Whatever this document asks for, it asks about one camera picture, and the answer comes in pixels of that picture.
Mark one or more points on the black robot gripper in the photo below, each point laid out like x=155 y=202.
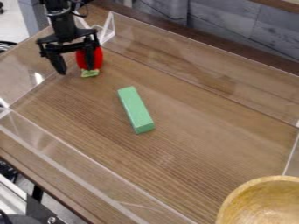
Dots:
x=66 y=41

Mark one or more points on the red plush strawberry fruit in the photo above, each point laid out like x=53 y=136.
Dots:
x=98 y=62

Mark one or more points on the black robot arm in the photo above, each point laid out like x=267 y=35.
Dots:
x=61 y=13

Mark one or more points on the green rectangular block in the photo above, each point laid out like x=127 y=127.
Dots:
x=137 y=110

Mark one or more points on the wooden bowl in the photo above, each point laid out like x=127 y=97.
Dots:
x=263 y=201

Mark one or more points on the grey table leg post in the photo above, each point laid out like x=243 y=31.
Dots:
x=34 y=15

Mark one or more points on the clear acrylic tray enclosure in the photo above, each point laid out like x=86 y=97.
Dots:
x=226 y=117

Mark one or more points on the black metal bracket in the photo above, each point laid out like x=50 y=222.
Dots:
x=38 y=211

